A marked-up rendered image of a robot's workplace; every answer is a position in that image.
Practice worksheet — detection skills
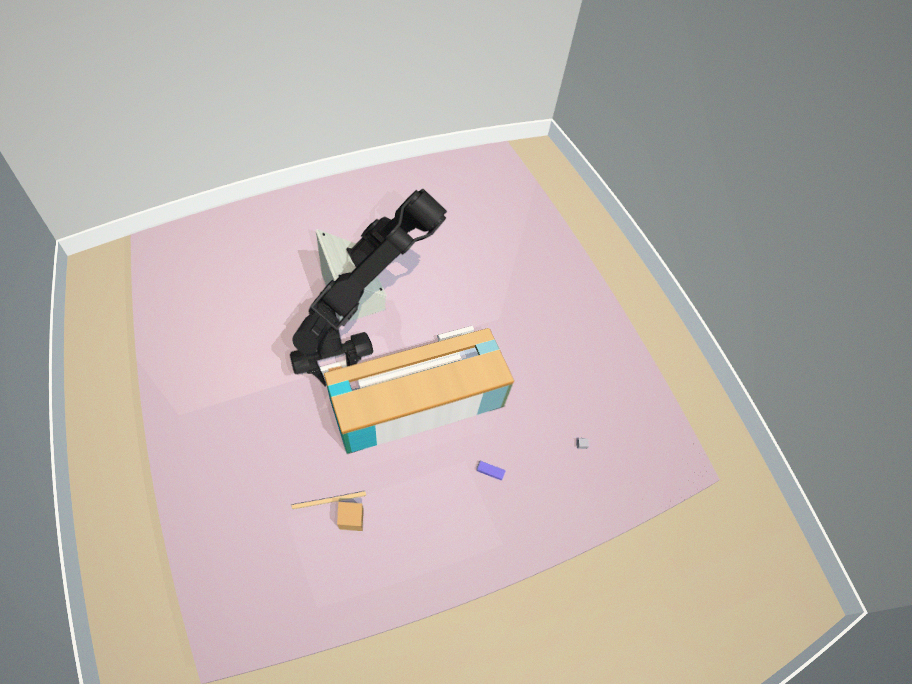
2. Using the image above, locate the pale yellow flat bar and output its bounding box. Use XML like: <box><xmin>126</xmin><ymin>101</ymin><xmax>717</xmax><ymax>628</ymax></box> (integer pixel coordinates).
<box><xmin>292</xmin><ymin>491</ymin><xmax>367</xmax><ymax>509</ymax></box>

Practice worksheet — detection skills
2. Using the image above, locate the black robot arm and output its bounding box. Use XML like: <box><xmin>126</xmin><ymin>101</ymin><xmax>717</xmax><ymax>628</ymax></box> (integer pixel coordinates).
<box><xmin>292</xmin><ymin>189</ymin><xmax>447</xmax><ymax>355</ymax></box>

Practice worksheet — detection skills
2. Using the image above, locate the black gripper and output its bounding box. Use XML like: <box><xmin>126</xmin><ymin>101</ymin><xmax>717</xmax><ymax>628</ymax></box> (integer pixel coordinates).
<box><xmin>290</xmin><ymin>329</ymin><xmax>373</xmax><ymax>387</ymax></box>

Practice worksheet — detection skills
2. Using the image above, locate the small purple block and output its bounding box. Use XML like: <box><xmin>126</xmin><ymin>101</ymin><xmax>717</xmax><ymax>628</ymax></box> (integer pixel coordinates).
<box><xmin>476</xmin><ymin>461</ymin><xmax>505</xmax><ymax>480</ymax></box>

